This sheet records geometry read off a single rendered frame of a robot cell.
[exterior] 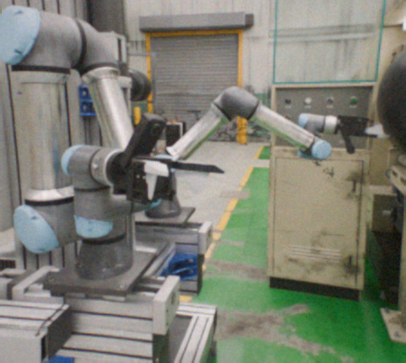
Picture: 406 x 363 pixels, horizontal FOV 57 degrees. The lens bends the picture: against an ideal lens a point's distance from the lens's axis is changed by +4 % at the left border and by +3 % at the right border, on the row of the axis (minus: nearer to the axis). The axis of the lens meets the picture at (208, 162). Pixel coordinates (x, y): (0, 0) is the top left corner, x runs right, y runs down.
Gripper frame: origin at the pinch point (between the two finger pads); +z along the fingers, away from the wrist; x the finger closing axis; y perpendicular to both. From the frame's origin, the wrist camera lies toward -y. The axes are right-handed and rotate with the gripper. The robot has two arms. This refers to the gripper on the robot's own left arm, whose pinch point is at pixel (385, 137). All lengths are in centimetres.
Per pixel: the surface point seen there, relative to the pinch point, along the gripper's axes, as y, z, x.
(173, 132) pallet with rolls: -87, -298, 552
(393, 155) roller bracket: -9.5, 9.4, 23.4
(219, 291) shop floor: -111, -67, 37
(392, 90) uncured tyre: 18.9, -3.0, -9.2
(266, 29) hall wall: 184, -180, 878
